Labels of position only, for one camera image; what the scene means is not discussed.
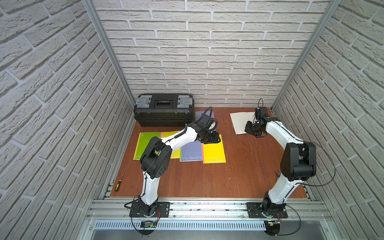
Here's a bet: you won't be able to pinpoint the purple cover notebook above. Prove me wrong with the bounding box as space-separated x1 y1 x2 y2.
195 111 214 120
180 140 203 162

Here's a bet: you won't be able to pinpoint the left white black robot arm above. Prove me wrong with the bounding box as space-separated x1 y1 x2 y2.
139 114 221 208

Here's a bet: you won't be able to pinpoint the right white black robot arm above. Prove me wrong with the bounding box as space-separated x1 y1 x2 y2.
245 118 317 212

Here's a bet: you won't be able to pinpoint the black plastic toolbox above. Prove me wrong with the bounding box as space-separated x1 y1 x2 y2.
134 93 195 127

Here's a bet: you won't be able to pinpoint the yellow black screwdriver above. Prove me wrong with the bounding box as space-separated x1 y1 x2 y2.
115 165 128 192

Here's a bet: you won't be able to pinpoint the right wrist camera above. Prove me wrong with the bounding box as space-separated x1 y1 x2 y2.
255 107 270 121

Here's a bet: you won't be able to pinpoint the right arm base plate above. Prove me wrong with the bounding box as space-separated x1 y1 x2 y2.
246 202 288 219

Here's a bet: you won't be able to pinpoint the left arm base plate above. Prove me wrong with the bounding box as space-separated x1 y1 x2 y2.
129 201 170 218

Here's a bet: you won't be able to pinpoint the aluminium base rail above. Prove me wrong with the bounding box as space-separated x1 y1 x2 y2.
86 198 332 231

